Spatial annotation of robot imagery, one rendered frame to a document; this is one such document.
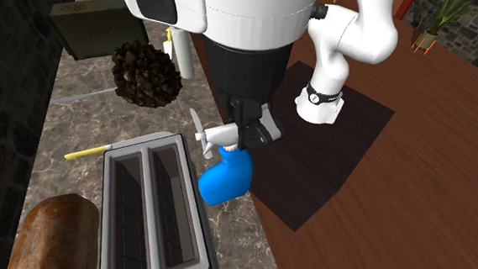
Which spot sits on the dark green box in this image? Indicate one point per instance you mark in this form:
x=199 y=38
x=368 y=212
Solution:
x=96 y=30

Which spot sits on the white cylinder bottle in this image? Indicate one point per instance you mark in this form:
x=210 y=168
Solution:
x=185 y=53

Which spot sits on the green potted plant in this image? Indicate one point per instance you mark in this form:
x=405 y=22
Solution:
x=442 y=17

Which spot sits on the brown bread loaf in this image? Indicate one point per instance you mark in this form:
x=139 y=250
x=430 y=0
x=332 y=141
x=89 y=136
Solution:
x=57 y=235

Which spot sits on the silver two-slot toaster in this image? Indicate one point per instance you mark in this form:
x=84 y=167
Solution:
x=153 y=211

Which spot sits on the silver knife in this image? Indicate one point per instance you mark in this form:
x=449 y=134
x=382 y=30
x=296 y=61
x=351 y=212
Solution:
x=81 y=96

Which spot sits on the dark brown pine cone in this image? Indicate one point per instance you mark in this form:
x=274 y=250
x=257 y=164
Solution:
x=146 y=73

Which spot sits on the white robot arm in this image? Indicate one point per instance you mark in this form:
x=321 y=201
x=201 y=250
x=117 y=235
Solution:
x=249 y=15

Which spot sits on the dark robot stand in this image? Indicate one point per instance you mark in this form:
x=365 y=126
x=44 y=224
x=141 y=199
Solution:
x=323 y=163

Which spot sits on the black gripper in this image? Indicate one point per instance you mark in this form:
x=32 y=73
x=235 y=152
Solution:
x=246 y=73

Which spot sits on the blue spray bottle white head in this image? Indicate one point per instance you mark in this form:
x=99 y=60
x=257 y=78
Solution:
x=226 y=178

